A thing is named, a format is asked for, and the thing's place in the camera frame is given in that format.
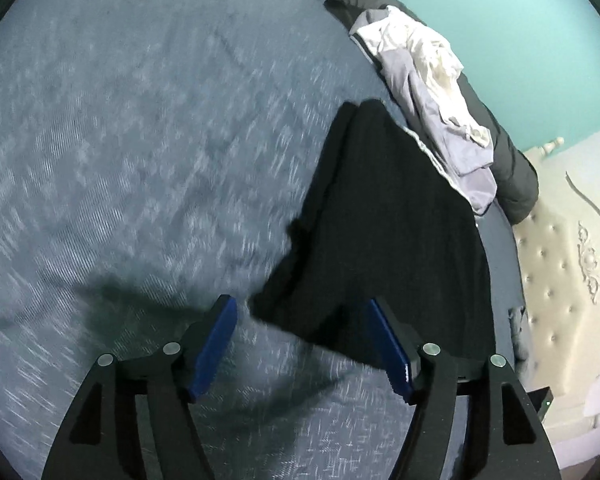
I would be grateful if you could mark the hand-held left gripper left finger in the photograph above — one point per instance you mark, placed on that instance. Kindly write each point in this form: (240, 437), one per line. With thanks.
(215, 350)

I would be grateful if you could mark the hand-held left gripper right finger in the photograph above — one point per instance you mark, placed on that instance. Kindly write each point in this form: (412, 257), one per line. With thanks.
(392, 355)

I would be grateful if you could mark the black sweater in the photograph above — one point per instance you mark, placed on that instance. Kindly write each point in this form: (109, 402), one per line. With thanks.
(390, 220)

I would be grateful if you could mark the small grey pillow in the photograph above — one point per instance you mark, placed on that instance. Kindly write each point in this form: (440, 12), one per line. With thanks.
(520, 335)

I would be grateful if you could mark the cream tufted headboard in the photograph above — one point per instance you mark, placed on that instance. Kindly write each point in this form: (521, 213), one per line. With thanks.
(550, 260)

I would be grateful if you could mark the dark grey rolled duvet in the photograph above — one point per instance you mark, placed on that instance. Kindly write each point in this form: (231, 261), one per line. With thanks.
(515, 175)

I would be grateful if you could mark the lavender garment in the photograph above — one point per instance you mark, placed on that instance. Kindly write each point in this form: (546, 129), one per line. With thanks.
(410, 90)

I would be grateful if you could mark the white crumpled shirt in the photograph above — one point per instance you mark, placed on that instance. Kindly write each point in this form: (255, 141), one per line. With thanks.
(430, 45)

